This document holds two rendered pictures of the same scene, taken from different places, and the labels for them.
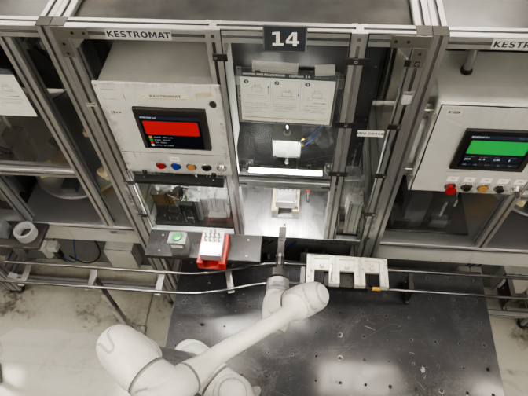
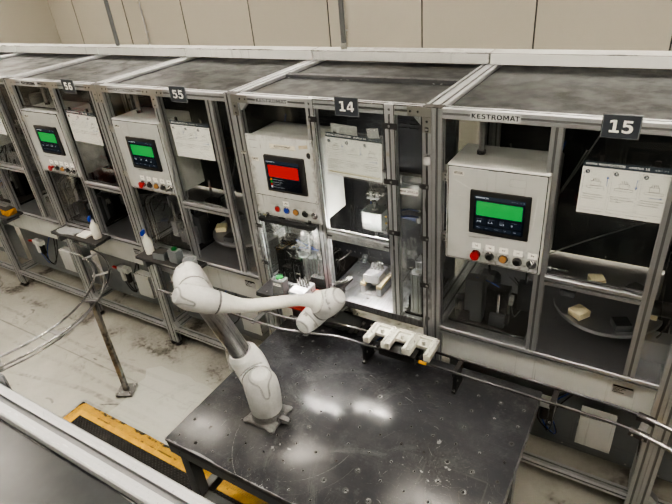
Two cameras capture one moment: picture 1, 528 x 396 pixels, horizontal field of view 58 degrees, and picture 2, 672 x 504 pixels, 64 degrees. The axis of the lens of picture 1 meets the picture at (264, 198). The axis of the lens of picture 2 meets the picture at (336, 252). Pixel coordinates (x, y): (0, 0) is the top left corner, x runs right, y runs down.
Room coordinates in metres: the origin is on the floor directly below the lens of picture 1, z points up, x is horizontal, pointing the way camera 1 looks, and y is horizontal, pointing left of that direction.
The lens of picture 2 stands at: (-1.05, -1.04, 2.66)
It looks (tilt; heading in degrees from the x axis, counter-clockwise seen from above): 30 degrees down; 26
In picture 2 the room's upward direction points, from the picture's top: 6 degrees counter-clockwise
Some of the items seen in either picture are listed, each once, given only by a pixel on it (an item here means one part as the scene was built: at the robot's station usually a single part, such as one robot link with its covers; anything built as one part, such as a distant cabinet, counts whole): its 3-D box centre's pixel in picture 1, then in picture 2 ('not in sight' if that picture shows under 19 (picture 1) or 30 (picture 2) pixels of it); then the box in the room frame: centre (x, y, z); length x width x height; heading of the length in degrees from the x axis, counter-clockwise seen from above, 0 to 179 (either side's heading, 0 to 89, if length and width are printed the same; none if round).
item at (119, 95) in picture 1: (174, 111); (295, 171); (1.30, 0.31, 1.60); 0.42 x 0.29 x 0.46; 83
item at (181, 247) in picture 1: (179, 242); (281, 285); (1.10, 0.40, 0.97); 0.08 x 0.08 x 0.12; 83
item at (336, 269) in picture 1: (346, 274); (401, 344); (0.96, -0.36, 0.84); 0.36 x 0.14 x 0.10; 83
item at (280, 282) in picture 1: (278, 285); not in sight; (0.78, -0.04, 1.15); 0.09 x 0.06 x 0.09; 82
